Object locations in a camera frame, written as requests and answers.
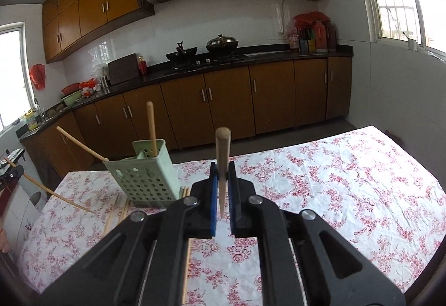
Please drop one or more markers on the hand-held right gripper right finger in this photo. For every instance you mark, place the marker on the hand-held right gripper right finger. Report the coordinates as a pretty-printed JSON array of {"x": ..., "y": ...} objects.
[{"x": 234, "y": 203}]

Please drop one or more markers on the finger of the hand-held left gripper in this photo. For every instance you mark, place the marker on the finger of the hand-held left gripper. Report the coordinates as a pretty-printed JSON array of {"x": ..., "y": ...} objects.
[
  {"x": 12, "y": 177},
  {"x": 12, "y": 155}
]

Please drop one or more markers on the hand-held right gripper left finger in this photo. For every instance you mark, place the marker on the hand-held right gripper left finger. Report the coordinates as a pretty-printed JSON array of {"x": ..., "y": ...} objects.
[{"x": 212, "y": 199}]

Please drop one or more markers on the wooden chopstick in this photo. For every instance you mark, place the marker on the wooden chopstick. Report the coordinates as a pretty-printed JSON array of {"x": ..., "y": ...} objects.
[
  {"x": 82, "y": 145},
  {"x": 62, "y": 197},
  {"x": 223, "y": 159},
  {"x": 111, "y": 215},
  {"x": 123, "y": 212},
  {"x": 151, "y": 128},
  {"x": 182, "y": 193}
]

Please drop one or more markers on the green perforated utensil holder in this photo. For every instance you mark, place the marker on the green perforated utensil holder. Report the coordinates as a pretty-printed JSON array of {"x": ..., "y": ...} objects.
[{"x": 146, "y": 184}]

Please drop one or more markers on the person's left hand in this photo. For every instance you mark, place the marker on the person's left hand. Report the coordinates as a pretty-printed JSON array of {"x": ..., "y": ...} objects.
[{"x": 3, "y": 239}]

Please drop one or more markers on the yellow dish soap bottle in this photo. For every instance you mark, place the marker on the yellow dish soap bottle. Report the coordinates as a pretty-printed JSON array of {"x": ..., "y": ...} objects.
[{"x": 32, "y": 121}]

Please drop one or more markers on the sink faucet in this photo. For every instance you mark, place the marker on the sink faucet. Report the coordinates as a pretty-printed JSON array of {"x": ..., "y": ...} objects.
[{"x": 41, "y": 109}]

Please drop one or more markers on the window beside sink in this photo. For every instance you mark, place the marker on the window beside sink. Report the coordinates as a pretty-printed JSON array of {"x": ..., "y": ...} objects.
[{"x": 14, "y": 76}]

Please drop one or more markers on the floral tablecloth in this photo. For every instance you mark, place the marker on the floral tablecloth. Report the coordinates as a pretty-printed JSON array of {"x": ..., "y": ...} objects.
[{"x": 313, "y": 187}]

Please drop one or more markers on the green basin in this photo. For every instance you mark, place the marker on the green basin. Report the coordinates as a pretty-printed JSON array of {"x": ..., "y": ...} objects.
[{"x": 71, "y": 99}]

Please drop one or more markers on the hanging red plastic bag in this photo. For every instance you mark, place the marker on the hanging red plastic bag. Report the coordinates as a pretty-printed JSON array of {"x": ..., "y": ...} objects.
[{"x": 37, "y": 76}]

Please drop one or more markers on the red basin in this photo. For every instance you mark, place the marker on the red basin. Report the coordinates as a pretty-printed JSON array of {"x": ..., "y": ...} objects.
[{"x": 71, "y": 88}]

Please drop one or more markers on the wooden base cabinets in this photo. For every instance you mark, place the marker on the wooden base cabinets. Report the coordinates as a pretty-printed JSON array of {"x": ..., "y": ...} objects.
[{"x": 226, "y": 107}]

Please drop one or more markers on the small red plastic bag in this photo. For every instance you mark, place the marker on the small red plastic bag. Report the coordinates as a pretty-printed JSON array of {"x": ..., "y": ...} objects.
[{"x": 87, "y": 84}]

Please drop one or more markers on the white plastic bag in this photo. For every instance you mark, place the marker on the white plastic bag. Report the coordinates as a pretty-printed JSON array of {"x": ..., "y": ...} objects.
[{"x": 99, "y": 71}]

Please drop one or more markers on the gas stove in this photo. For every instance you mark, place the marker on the gas stove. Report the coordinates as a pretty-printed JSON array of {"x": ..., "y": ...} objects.
[{"x": 209, "y": 60}]

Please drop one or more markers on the dark wooden cutting board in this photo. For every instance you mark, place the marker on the dark wooden cutting board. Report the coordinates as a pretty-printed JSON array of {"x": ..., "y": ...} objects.
[{"x": 122, "y": 69}]

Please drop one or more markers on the black wok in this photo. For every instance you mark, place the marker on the black wok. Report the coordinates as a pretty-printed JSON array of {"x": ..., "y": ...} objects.
[{"x": 181, "y": 56}]

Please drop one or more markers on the red bottle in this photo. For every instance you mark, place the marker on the red bottle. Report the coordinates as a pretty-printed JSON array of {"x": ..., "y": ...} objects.
[{"x": 142, "y": 66}]

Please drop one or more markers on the black kitchen countertop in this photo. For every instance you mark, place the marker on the black kitchen countertop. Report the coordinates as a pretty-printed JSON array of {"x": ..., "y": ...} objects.
[{"x": 271, "y": 54}]

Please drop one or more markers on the lidded cooking pot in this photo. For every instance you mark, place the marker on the lidded cooking pot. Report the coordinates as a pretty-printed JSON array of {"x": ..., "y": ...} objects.
[{"x": 223, "y": 43}]

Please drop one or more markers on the orange oil bottle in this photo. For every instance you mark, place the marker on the orange oil bottle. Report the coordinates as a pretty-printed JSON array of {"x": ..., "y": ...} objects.
[{"x": 320, "y": 36}]

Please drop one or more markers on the large red plastic bag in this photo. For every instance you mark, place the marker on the large red plastic bag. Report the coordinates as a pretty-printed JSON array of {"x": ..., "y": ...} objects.
[{"x": 310, "y": 18}]

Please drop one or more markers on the cup on windowsill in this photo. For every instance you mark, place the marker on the cup on windowsill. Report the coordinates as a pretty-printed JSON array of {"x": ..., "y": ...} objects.
[{"x": 412, "y": 43}]

